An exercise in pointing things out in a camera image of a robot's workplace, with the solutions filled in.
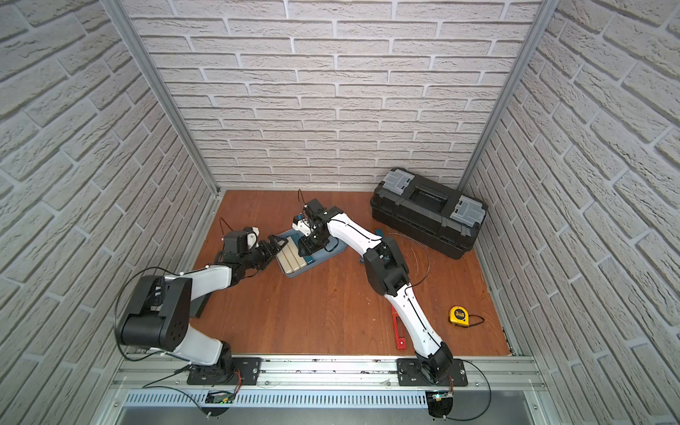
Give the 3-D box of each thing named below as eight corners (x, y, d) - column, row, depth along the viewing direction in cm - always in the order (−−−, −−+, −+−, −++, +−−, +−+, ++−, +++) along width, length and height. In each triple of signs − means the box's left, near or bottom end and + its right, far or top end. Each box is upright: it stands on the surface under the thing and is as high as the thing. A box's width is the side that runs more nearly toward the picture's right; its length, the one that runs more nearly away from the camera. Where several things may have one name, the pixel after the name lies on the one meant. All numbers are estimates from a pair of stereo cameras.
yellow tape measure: (451, 326, 84) (454, 323, 82) (447, 308, 88) (450, 305, 86) (467, 326, 84) (471, 323, 82) (463, 308, 88) (466, 305, 86)
